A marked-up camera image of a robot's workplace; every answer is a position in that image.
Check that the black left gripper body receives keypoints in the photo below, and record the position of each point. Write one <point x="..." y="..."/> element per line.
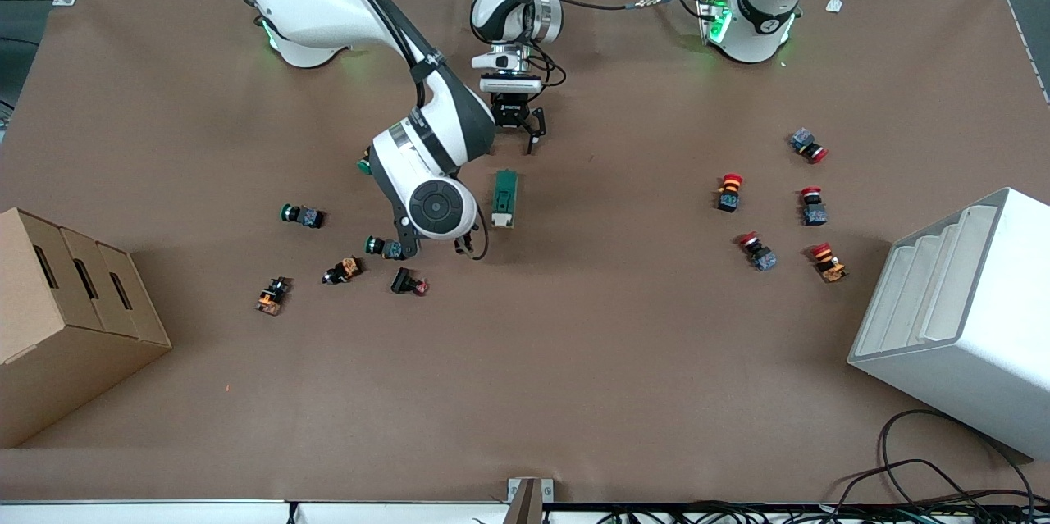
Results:
<point x="509" y="111"/>

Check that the green load switch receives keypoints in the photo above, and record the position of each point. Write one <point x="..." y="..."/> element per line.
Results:
<point x="505" y="196"/>

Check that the green button with blue block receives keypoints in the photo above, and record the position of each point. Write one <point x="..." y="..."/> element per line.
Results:
<point x="379" y="246"/>
<point x="365" y="163"/>
<point x="303" y="216"/>

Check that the black button with red block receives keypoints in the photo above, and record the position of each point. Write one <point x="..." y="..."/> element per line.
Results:
<point x="408" y="282"/>

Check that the black button with orange block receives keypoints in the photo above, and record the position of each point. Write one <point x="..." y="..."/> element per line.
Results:
<point x="272" y="295"/>
<point x="343" y="270"/>

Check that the brown table mat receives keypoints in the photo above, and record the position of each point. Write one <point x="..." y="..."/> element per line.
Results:
<point x="574" y="344"/>

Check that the red button with orange block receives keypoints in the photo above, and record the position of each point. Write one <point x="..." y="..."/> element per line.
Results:
<point x="729" y="192"/>
<point x="828" y="262"/>

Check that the red button with blue block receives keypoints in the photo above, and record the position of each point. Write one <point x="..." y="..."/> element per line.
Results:
<point x="759" y="252"/>
<point x="813" y="207"/>
<point x="808" y="144"/>

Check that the white paper scrap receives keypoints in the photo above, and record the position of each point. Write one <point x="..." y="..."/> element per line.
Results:
<point x="834" y="4"/>

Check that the brown cardboard box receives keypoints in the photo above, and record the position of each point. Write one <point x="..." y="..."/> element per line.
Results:
<point x="57" y="327"/>

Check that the white slotted bin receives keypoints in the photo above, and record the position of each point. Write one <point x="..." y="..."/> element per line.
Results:
<point x="968" y="327"/>

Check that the grey metal bracket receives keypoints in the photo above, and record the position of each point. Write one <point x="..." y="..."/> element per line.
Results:
<point x="529" y="499"/>

